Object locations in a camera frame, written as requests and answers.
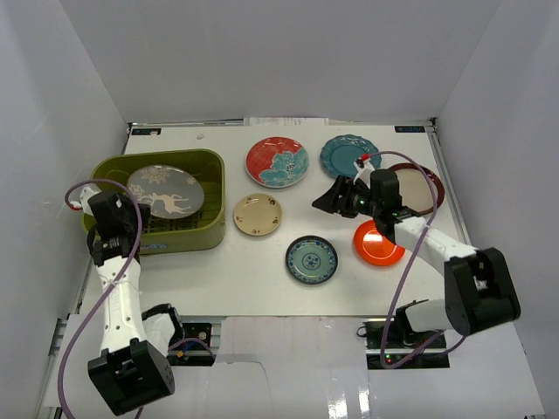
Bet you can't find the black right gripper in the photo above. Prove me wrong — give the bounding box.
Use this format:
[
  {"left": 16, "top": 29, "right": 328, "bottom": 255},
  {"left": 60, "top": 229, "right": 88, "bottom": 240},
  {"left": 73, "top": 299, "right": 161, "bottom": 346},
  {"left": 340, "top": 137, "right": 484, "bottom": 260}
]
[{"left": 313, "top": 175, "right": 381, "bottom": 219}]

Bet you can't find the grey plate with white deer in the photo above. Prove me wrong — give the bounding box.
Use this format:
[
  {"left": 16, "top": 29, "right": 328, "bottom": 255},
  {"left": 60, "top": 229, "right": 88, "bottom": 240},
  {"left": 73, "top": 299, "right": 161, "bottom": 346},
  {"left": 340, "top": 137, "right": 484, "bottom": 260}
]
[{"left": 127, "top": 165, "right": 205, "bottom": 220}]

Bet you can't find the red plate with teal flower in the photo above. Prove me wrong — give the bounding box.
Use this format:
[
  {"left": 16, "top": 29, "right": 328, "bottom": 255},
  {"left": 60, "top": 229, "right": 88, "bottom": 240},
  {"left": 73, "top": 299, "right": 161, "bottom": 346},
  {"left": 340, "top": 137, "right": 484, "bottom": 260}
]
[{"left": 245, "top": 137, "right": 310, "bottom": 189}]

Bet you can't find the right arm base board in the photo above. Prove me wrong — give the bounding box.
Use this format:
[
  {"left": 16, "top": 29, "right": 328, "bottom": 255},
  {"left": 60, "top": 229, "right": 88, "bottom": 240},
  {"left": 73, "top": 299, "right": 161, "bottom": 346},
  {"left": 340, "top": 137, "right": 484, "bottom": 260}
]
[{"left": 355, "top": 321, "right": 450, "bottom": 371}]

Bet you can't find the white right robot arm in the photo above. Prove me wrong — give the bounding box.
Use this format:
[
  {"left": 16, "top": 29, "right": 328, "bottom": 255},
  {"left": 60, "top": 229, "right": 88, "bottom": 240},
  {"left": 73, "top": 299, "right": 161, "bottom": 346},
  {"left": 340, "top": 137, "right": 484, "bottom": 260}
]
[{"left": 312, "top": 169, "right": 521, "bottom": 348}]

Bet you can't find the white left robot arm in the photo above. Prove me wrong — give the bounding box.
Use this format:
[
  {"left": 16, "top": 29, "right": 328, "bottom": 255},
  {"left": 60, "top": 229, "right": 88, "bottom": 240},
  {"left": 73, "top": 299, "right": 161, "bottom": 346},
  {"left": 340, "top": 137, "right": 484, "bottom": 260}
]
[{"left": 87, "top": 191, "right": 185, "bottom": 416}]

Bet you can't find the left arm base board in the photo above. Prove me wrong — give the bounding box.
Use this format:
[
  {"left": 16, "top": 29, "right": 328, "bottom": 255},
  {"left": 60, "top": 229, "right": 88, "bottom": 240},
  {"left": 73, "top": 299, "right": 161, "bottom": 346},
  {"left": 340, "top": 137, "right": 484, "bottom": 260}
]
[{"left": 167, "top": 322, "right": 217, "bottom": 367}]

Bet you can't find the green plastic bin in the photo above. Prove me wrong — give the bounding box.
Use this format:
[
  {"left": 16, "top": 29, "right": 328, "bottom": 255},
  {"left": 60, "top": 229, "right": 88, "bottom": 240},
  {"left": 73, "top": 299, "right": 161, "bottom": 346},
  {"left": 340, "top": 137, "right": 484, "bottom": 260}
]
[{"left": 91, "top": 148, "right": 225, "bottom": 255}]

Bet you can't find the teal scalloped plate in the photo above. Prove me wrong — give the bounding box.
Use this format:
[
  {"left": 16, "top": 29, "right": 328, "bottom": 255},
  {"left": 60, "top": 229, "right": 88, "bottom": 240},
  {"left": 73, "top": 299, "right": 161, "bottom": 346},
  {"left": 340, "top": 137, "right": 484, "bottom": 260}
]
[{"left": 319, "top": 134, "right": 382, "bottom": 179}]

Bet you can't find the orange plate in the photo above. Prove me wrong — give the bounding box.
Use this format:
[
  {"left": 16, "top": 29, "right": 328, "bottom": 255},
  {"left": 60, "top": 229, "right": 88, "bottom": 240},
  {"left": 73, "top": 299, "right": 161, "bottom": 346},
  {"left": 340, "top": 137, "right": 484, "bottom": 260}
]
[{"left": 353, "top": 220, "right": 405, "bottom": 267}]

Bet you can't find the blue patterned small plate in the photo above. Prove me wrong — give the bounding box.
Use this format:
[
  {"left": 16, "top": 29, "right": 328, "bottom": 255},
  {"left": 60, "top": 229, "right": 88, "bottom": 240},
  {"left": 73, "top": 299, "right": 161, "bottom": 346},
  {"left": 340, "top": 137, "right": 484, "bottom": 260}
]
[{"left": 285, "top": 235, "right": 339, "bottom": 286}]

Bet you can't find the dark red rimmed plate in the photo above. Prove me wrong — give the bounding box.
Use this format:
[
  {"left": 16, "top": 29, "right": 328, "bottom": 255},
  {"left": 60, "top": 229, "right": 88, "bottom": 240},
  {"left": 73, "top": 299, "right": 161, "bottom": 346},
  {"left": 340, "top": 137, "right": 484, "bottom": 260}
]
[{"left": 390, "top": 163, "right": 445, "bottom": 216}]

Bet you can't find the small cream plate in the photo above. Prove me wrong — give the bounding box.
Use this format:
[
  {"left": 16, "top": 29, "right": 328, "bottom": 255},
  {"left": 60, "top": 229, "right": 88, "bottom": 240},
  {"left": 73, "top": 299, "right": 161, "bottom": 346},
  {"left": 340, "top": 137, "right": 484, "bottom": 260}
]
[{"left": 233, "top": 193, "right": 283, "bottom": 237}]

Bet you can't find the left black table label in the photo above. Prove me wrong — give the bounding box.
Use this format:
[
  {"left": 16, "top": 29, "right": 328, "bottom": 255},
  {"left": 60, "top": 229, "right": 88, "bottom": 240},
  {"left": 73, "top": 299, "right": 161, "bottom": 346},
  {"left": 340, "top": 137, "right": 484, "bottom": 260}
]
[{"left": 130, "top": 127, "right": 162, "bottom": 136}]

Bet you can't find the black table label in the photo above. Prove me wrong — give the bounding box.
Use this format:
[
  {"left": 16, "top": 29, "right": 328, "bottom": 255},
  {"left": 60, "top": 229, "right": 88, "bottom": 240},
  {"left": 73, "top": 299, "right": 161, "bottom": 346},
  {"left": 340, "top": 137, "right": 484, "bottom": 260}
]
[
  {"left": 130, "top": 127, "right": 162, "bottom": 136},
  {"left": 394, "top": 126, "right": 425, "bottom": 134}
]

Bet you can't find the right black table label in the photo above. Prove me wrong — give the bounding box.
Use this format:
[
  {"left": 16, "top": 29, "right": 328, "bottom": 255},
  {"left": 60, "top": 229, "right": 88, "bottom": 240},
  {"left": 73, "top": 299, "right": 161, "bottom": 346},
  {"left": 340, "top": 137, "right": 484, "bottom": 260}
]
[{"left": 394, "top": 126, "right": 425, "bottom": 134}]

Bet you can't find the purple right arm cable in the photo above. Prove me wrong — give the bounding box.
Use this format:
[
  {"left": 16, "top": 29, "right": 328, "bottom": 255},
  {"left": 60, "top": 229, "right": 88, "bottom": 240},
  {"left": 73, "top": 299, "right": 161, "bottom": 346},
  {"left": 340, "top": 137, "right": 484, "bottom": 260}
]
[{"left": 378, "top": 150, "right": 466, "bottom": 370}]

